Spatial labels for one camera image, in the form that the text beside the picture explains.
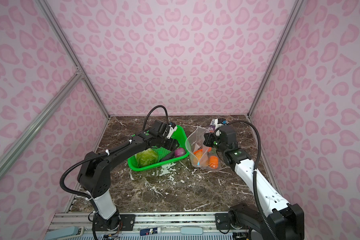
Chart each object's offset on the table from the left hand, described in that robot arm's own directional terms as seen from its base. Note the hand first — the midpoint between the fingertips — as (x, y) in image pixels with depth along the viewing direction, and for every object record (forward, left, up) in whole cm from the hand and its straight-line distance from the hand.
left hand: (175, 140), depth 88 cm
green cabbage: (-8, +17, -5) cm, 20 cm away
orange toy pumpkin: (-11, -22, -7) cm, 25 cm away
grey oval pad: (-43, -8, -13) cm, 45 cm away
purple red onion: (-3, -2, -8) cm, 9 cm away
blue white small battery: (-43, +11, -11) cm, 45 cm away
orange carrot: (-13, -17, +11) cm, 24 cm away
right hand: (-4, -16, +11) cm, 19 cm away
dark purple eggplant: (-4, +4, -11) cm, 12 cm away
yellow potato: (-7, -13, -4) cm, 16 cm away
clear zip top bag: (-15, -14, +8) cm, 22 cm away
